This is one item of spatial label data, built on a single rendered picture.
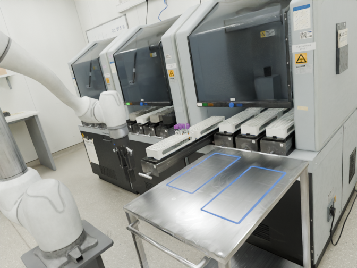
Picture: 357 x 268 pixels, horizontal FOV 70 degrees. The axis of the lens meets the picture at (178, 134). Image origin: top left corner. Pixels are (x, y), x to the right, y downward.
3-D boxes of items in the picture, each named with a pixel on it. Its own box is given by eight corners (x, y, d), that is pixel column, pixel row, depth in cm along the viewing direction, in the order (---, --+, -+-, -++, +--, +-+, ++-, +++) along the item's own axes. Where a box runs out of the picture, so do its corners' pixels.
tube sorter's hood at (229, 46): (238, 89, 200) (229, 1, 181) (323, 86, 158) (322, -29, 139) (196, 107, 167) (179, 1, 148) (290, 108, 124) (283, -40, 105)
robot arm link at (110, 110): (133, 120, 118) (114, 120, 126) (125, 87, 114) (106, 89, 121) (115, 128, 110) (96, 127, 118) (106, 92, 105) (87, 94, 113)
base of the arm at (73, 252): (54, 283, 80) (49, 269, 78) (33, 253, 96) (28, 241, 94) (105, 247, 92) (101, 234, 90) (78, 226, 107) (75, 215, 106)
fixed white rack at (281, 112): (285, 107, 186) (284, 99, 184) (298, 108, 179) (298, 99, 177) (265, 119, 167) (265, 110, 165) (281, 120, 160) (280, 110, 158)
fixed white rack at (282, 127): (288, 122, 155) (288, 111, 153) (305, 123, 148) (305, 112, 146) (265, 138, 136) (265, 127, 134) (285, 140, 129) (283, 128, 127)
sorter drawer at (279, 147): (306, 116, 181) (305, 103, 178) (327, 116, 171) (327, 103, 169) (256, 155, 134) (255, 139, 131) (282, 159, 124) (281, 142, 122)
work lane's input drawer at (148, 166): (216, 131, 184) (214, 119, 181) (232, 133, 174) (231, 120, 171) (136, 175, 136) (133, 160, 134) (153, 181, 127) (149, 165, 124)
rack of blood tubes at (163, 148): (184, 140, 157) (182, 130, 156) (196, 141, 150) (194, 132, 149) (147, 159, 138) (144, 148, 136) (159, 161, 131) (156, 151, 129)
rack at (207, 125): (214, 124, 178) (213, 115, 176) (226, 125, 171) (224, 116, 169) (186, 139, 159) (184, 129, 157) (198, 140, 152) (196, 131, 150)
